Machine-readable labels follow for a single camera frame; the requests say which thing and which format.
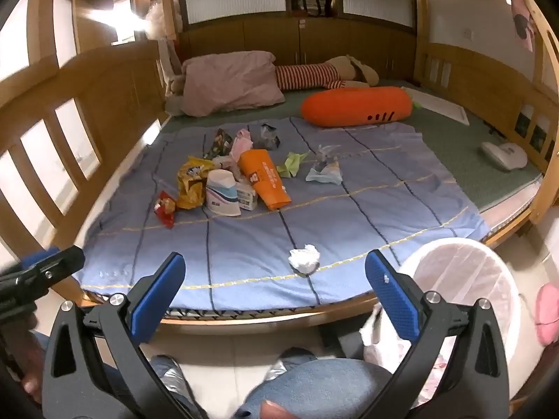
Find person's left hand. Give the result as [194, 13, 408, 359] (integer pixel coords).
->
[17, 329, 47, 404]

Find white curved device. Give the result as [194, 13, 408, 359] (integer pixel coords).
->
[480, 141, 529, 171]

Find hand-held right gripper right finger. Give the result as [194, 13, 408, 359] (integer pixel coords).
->
[362, 249, 509, 419]

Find red snack wrapper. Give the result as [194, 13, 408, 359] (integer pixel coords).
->
[155, 191, 177, 228]

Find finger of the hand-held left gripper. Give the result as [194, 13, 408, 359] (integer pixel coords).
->
[0, 245, 86, 300]
[20, 247, 60, 270]

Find green bed mat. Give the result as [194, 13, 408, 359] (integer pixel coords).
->
[161, 79, 544, 214]

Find pink spotted hanging cloth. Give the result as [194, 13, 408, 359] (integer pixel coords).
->
[509, 0, 536, 53]

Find wooden bunk bed frame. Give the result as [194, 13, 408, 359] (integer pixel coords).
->
[0, 0, 559, 328]

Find person's right leg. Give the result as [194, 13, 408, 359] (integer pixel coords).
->
[238, 347, 396, 419]

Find pink wrapper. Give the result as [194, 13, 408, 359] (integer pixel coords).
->
[229, 128, 255, 162]

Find pink slipper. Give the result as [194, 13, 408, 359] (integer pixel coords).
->
[535, 283, 559, 345]

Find light blue wrapper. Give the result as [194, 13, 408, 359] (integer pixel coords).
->
[305, 161, 343, 185]

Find dark snack wrapper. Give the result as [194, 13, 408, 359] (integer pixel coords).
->
[203, 128, 234, 160]

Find green paper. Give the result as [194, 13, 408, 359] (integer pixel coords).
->
[276, 150, 312, 179]

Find beige wrapper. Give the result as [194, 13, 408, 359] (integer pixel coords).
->
[214, 157, 243, 181]

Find white blue-striped paper cup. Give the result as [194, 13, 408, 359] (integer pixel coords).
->
[205, 168, 242, 218]

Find small white box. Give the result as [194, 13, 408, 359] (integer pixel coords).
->
[237, 181, 259, 211]

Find pale hanging cloth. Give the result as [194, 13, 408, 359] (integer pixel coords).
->
[148, 0, 177, 53]

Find striped plush toy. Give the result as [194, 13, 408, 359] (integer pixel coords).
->
[274, 54, 380, 92]

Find flat white pad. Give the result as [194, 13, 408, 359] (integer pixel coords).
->
[404, 87, 470, 126]

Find blue checked blanket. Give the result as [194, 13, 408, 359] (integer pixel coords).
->
[72, 116, 492, 310]

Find yellow snack bag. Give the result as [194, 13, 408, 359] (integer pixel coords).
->
[176, 156, 216, 210]

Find white tissue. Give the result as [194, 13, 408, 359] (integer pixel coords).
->
[288, 244, 321, 275]

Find orange carrot pillow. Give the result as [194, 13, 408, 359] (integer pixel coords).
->
[300, 86, 413, 128]

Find pink pillow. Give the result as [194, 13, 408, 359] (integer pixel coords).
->
[180, 51, 286, 118]

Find clear plastic wrapper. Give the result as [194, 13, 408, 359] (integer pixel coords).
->
[315, 144, 337, 167]

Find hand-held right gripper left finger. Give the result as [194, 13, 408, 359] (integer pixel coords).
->
[41, 252, 193, 419]

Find small grey plush toy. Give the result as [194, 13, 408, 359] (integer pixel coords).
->
[165, 74, 186, 97]

